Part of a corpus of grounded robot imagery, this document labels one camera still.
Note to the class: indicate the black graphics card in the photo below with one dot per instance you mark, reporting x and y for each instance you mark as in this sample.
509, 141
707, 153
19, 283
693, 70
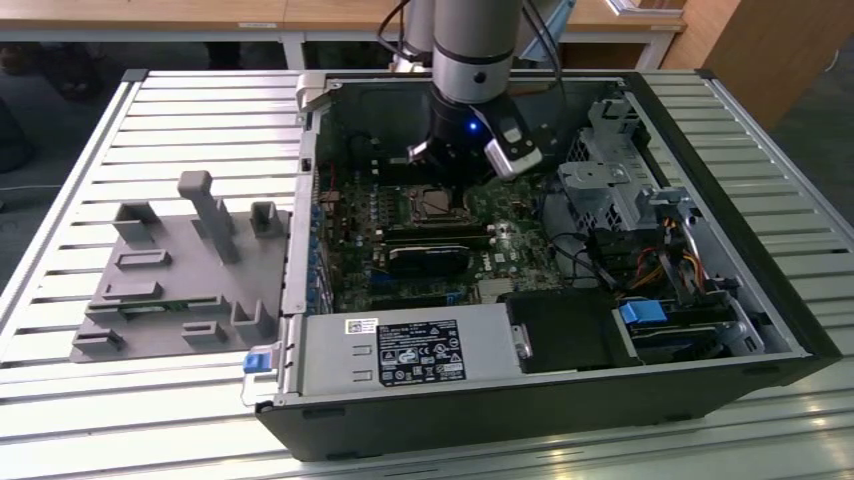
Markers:
428, 262

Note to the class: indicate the black fan shroud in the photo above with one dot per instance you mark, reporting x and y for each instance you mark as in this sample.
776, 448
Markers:
568, 330

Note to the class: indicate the wooden desk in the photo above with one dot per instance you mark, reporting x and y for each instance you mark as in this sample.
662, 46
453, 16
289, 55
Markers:
134, 12

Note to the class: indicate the green motherboard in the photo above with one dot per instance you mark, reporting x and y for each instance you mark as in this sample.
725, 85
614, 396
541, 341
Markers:
514, 235

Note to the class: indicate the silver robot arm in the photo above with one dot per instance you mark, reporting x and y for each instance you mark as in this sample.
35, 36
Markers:
474, 50

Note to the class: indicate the wooden cabinet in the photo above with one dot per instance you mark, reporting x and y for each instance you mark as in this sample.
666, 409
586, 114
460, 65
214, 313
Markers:
768, 50

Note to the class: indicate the small silver heatsink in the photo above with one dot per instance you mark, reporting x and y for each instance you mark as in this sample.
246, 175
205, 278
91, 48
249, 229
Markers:
497, 290

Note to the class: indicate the grey power supply unit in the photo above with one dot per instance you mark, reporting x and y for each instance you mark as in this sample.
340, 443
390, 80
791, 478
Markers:
334, 360

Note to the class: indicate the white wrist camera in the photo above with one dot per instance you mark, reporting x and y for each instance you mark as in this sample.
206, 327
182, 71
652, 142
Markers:
514, 145

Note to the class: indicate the CPU socket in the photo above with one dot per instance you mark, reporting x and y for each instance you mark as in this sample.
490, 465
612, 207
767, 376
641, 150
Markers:
412, 220

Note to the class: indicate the black PC case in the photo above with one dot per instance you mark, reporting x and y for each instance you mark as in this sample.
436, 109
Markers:
468, 425

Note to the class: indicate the black RAM slots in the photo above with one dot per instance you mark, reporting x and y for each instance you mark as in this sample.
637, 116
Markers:
434, 234

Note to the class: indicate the blue case latch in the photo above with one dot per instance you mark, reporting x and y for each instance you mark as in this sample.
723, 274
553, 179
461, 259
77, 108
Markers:
257, 363

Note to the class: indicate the grey parts rack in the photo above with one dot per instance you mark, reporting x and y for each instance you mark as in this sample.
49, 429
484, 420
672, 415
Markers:
174, 270

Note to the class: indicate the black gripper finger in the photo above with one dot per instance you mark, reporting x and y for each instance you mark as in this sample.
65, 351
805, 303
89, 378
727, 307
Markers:
465, 195

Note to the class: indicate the green RAM stick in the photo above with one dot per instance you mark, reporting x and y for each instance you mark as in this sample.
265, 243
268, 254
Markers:
175, 305

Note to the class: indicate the silver metal drive cage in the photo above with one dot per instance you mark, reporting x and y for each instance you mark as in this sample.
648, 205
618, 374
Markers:
594, 180

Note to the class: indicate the blue disk carrier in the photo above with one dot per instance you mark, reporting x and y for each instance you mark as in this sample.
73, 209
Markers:
642, 315

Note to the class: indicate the white plastic tray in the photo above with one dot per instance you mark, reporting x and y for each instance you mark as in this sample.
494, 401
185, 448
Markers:
621, 5

